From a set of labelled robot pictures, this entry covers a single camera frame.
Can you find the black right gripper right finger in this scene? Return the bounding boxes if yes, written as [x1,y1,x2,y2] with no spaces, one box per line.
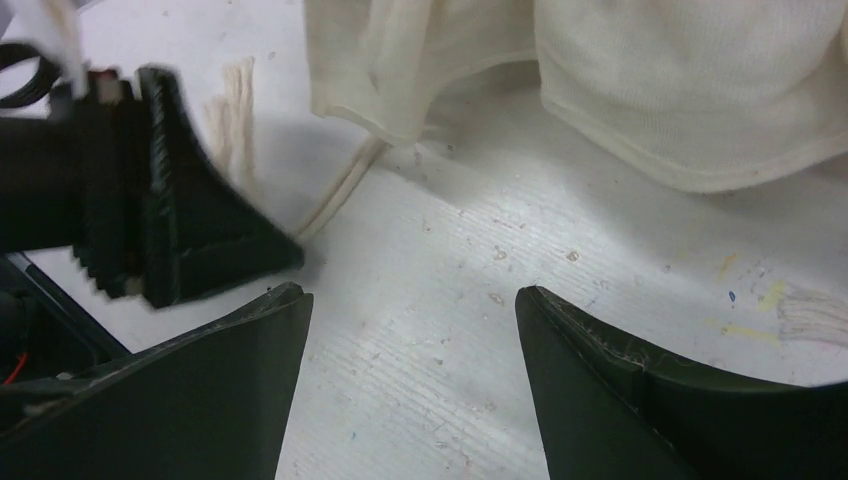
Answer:
[515,286,847,479]

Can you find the orange patterned bed cushion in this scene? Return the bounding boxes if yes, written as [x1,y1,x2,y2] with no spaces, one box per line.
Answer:
[304,1,847,193]

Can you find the cream cushion tie string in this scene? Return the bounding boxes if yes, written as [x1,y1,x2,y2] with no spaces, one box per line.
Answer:
[201,56,392,243]

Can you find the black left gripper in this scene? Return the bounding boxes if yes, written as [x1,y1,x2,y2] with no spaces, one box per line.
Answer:
[1,66,305,308]

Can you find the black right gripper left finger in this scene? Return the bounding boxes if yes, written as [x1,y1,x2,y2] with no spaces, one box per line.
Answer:
[1,283,314,479]

